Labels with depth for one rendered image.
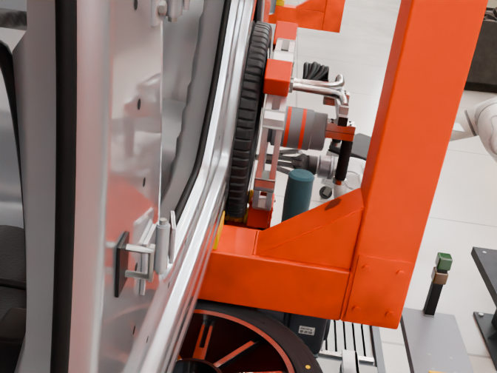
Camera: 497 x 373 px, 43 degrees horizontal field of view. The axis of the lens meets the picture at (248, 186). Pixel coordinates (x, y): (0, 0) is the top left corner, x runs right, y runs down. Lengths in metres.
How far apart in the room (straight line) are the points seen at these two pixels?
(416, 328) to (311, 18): 4.09
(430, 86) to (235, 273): 0.69
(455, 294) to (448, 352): 1.18
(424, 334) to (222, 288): 0.62
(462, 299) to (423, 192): 1.50
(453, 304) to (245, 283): 1.47
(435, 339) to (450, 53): 0.86
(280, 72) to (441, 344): 0.90
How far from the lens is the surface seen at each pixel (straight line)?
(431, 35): 1.47
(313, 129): 2.07
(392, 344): 2.63
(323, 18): 5.70
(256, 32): 1.96
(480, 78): 6.69
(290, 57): 1.94
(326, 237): 1.64
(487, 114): 2.18
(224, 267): 1.69
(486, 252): 2.84
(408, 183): 1.57
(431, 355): 1.88
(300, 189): 2.03
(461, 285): 3.15
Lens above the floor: 1.55
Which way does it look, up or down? 25 degrees down
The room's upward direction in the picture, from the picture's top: 8 degrees clockwise
